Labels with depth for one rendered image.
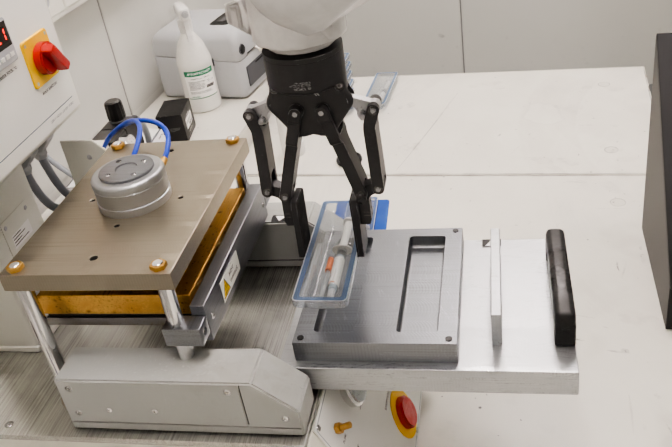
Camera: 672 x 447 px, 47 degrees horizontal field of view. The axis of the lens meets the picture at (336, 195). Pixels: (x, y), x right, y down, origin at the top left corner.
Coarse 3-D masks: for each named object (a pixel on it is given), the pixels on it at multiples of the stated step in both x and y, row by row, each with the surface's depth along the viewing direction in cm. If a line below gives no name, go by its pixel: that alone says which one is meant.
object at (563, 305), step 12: (552, 240) 84; (564, 240) 84; (552, 252) 82; (564, 252) 82; (552, 264) 80; (564, 264) 80; (552, 276) 79; (564, 276) 78; (552, 288) 77; (564, 288) 77; (552, 300) 77; (564, 300) 75; (564, 312) 74; (564, 324) 74; (564, 336) 75
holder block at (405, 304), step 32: (384, 256) 88; (416, 256) 90; (448, 256) 86; (352, 288) 86; (384, 288) 83; (416, 288) 85; (448, 288) 82; (320, 320) 82; (352, 320) 82; (384, 320) 79; (416, 320) 80; (448, 320) 77; (320, 352) 78; (352, 352) 77; (384, 352) 76; (416, 352) 76; (448, 352) 75
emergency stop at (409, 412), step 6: (402, 396) 95; (396, 402) 94; (402, 402) 94; (408, 402) 95; (396, 408) 93; (402, 408) 93; (408, 408) 94; (414, 408) 96; (402, 414) 93; (408, 414) 94; (414, 414) 95; (402, 420) 93; (408, 420) 93; (414, 420) 94; (408, 426) 93; (414, 426) 94
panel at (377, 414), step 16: (320, 400) 80; (336, 400) 83; (368, 400) 89; (384, 400) 92; (416, 400) 99; (320, 416) 79; (336, 416) 81; (352, 416) 84; (368, 416) 87; (384, 416) 90; (320, 432) 78; (336, 432) 80; (352, 432) 83; (368, 432) 86; (384, 432) 89; (400, 432) 92; (416, 432) 96
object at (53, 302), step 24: (240, 192) 92; (216, 216) 88; (216, 240) 84; (192, 264) 81; (192, 288) 77; (48, 312) 81; (72, 312) 80; (96, 312) 80; (120, 312) 79; (144, 312) 79
